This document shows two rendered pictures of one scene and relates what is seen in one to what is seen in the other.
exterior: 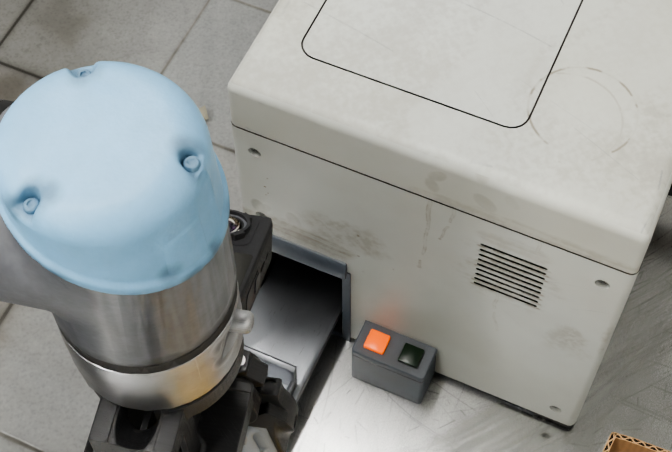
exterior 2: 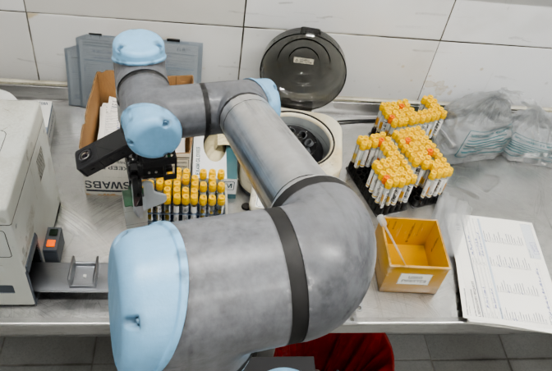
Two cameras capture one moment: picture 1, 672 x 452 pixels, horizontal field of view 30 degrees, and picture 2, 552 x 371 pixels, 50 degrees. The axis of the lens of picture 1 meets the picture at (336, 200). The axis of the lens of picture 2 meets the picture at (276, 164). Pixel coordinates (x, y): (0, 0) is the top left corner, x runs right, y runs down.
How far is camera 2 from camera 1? 0.92 m
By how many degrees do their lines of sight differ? 67
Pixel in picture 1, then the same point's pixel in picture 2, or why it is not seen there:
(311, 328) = (49, 267)
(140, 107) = (126, 35)
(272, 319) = (49, 281)
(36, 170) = (151, 44)
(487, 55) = not seen: outside the picture
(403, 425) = (74, 244)
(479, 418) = (64, 224)
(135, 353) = not seen: hidden behind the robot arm
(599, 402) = not seen: hidden behind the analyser
